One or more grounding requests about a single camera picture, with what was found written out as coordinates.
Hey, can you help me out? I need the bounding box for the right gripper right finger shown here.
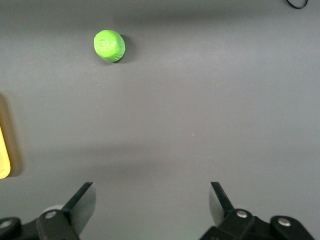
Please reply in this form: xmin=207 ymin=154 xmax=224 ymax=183
xmin=208 ymin=181 xmax=270 ymax=240

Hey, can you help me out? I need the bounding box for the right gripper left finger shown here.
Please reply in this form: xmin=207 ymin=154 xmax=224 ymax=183
xmin=36 ymin=181 xmax=97 ymax=240

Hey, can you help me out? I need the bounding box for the green toy pepper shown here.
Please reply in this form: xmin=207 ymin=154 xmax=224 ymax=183
xmin=93 ymin=29 xmax=126 ymax=63

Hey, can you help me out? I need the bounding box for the yellow plastic tray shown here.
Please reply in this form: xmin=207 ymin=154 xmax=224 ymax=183
xmin=0 ymin=124 xmax=12 ymax=180

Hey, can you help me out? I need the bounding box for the thin black looped cable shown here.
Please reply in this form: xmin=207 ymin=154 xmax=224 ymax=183
xmin=284 ymin=0 xmax=309 ymax=10

